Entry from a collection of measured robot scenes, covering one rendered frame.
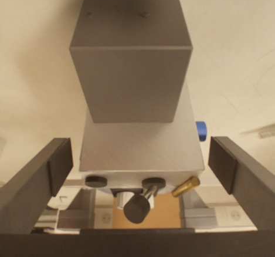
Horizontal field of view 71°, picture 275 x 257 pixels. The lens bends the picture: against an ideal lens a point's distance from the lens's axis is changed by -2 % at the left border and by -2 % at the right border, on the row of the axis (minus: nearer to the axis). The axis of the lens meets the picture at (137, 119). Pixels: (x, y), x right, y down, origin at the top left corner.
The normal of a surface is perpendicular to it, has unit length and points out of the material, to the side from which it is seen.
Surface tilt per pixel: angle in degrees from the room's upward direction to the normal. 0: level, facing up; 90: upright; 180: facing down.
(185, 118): 90
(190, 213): 90
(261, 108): 0
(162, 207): 90
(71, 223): 90
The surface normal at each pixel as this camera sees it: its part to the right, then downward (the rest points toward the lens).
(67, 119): 0.01, 0.83
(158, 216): -0.11, -0.55
